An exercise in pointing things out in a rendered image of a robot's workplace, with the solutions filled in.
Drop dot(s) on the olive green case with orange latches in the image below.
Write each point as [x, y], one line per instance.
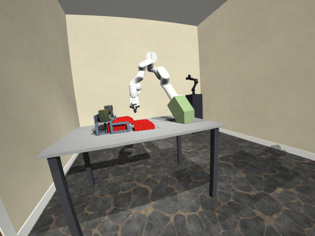
[104, 116]

